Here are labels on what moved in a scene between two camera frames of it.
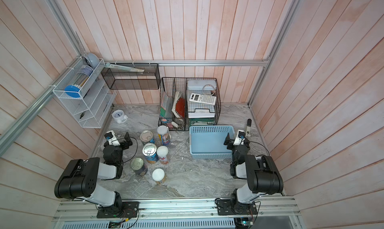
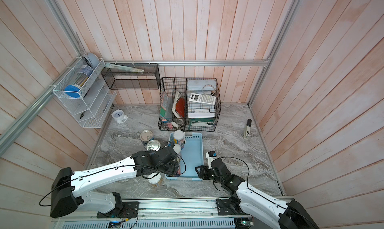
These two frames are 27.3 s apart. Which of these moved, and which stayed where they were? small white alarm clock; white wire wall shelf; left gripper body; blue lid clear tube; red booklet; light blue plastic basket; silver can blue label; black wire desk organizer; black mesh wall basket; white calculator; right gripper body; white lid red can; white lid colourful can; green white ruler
Moved: right gripper body; light blue plastic basket; white lid red can; left gripper body; white lid colourful can
Stayed: red booklet; black wire desk organizer; silver can blue label; white wire wall shelf; small white alarm clock; blue lid clear tube; black mesh wall basket; white calculator; green white ruler
